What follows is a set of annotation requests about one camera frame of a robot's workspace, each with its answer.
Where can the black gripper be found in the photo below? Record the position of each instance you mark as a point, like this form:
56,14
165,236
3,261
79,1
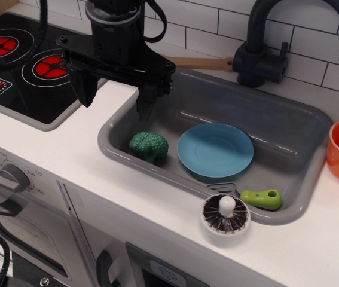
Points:
117,49

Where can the green handled grey spatula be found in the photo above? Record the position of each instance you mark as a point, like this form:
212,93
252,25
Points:
268,199

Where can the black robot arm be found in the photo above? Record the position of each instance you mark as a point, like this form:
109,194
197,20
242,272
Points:
112,4

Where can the blue plate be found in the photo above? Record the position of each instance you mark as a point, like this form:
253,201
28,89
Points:
215,152

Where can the grey sink basin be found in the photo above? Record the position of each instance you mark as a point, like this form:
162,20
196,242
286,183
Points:
289,138

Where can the green toy broccoli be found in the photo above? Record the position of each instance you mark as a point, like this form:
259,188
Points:
149,146

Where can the black toy stove top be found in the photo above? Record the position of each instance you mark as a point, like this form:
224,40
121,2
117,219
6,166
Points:
38,94

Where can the wooden spoon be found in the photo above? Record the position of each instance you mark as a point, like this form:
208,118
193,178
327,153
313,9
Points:
225,64

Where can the grey oven knob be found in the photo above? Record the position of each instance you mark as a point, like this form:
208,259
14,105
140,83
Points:
13,179

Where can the black faucet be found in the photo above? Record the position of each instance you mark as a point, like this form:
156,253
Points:
253,62

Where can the toy oven door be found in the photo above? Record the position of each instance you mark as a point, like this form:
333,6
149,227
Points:
44,233

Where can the toy mushroom slice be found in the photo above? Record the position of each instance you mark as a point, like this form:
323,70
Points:
224,219

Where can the grey cabinet handle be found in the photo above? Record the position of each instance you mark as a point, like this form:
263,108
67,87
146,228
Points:
103,264

